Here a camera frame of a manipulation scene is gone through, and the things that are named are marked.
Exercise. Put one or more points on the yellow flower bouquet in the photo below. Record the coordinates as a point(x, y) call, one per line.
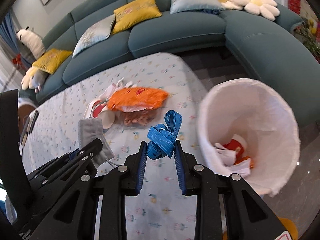
point(311, 40)

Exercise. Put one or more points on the white lined waste bin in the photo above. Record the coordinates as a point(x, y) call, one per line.
point(262, 110)

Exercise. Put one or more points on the brown crumpled net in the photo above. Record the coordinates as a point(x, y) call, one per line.
point(138, 118)

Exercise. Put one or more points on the red paper cup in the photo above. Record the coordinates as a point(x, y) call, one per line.
point(235, 145)

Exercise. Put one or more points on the round wooden chair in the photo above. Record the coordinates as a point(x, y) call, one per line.
point(25, 108)

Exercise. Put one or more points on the blue measuring tape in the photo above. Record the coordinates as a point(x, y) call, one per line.
point(160, 140)

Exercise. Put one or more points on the red wall hanging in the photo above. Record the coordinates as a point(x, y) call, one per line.
point(298, 2)

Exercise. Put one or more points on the red and white cloth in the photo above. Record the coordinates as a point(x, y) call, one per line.
point(98, 110)

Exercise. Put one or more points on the white plastic wrapper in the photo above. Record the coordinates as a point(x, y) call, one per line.
point(112, 91)

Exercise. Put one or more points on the yellow embroidered cushion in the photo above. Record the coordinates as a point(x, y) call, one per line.
point(50, 60)
point(137, 11)

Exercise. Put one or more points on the blue curtain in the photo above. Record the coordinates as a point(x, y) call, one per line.
point(10, 42)

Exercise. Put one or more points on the white long plush toy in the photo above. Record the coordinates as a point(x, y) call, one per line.
point(31, 41)

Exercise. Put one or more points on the white tissue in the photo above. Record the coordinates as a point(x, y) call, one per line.
point(225, 156)

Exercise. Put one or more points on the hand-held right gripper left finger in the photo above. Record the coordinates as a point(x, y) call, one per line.
point(140, 170)

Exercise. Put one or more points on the light blue embroidered cushion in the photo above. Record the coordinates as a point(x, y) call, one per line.
point(96, 35)
point(190, 1)

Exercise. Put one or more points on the red ribbon bow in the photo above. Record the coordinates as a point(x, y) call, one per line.
point(17, 61)

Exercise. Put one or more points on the teal fabric sofa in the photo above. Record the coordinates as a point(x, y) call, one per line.
point(175, 35)

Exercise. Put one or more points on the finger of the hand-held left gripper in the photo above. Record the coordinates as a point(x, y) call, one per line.
point(87, 148)
point(72, 172)

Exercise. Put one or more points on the floral light blue tablecloth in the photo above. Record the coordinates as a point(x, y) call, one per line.
point(62, 110)

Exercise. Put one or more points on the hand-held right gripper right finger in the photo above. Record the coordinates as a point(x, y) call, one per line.
point(180, 170)

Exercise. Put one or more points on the grey plush toy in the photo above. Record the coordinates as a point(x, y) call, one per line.
point(39, 80)

